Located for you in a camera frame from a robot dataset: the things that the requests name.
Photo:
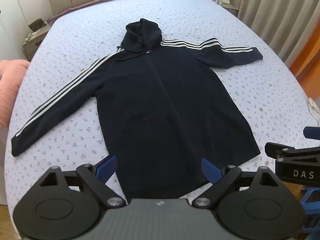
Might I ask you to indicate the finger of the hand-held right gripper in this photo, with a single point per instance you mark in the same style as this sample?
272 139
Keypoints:
312 132
295 150

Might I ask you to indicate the pink cushion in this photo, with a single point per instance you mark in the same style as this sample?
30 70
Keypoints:
11 85

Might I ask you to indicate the small beige nightstand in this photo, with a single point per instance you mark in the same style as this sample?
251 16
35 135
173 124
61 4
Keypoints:
231 8

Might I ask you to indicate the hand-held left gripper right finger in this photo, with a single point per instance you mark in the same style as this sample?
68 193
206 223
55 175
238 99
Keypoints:
209 170

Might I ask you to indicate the navy hoodie with white stripes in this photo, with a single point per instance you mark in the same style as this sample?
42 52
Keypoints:
160 100

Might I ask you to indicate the beige curtain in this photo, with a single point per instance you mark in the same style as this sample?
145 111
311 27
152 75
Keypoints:
275 17

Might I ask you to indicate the bed with dotted white sheet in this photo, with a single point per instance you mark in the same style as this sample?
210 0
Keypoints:
250 100

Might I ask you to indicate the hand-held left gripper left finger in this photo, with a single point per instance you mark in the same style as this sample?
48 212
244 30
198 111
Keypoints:
108 166

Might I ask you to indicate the orange cabinet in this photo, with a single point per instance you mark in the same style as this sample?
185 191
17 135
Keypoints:
308 67

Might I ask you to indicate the white wardrobe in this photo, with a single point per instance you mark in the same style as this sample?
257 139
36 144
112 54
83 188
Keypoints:
15 10

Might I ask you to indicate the blue plastic stool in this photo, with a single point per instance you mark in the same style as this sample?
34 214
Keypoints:
312 205

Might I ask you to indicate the white crumpled cloth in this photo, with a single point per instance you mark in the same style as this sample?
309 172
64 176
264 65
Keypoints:
314 110

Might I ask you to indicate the grey nightstand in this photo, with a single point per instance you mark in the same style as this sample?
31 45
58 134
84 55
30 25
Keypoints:
31 48

